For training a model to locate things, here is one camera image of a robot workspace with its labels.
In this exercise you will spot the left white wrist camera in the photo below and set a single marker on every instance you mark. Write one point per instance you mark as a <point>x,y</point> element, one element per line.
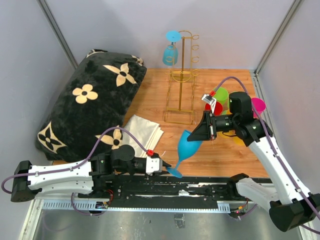
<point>154,163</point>

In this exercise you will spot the folded white cloth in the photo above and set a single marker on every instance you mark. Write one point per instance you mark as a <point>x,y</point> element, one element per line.
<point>147,132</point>

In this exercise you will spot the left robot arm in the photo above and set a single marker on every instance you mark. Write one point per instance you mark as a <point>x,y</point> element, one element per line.
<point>92,177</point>

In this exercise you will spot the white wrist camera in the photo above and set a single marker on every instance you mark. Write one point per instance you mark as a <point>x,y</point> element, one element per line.
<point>154,163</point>
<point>210,100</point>

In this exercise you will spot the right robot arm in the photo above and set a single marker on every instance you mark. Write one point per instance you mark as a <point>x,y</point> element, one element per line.
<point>291,204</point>

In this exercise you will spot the green wine glass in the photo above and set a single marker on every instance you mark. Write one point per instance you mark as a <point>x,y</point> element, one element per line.
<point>226,106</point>
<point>221,95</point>

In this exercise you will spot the red wine glass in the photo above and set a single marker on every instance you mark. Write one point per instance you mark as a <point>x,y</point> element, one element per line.
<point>217,110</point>

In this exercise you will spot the blue wine glass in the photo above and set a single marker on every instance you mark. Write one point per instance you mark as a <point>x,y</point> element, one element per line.
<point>170,54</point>
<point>185,150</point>

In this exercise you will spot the black floral plush pillow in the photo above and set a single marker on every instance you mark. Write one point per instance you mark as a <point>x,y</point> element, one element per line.
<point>90,111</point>

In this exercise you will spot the magenta wine glass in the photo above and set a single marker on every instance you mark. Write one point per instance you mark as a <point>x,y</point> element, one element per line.
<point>259,106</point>

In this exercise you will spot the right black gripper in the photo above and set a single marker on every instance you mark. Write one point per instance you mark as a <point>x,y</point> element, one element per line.
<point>204,131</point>

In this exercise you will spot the yellow wine glass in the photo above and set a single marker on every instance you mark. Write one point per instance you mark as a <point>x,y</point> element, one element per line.
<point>238,141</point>
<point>227,134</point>

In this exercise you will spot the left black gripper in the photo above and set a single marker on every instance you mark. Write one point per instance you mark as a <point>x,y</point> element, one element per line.
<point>165,164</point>

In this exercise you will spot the gold wire glass rack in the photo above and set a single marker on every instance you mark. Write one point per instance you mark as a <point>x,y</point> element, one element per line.
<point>179,106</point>

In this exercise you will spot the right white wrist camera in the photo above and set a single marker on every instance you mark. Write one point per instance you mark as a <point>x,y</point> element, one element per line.
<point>210,100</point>

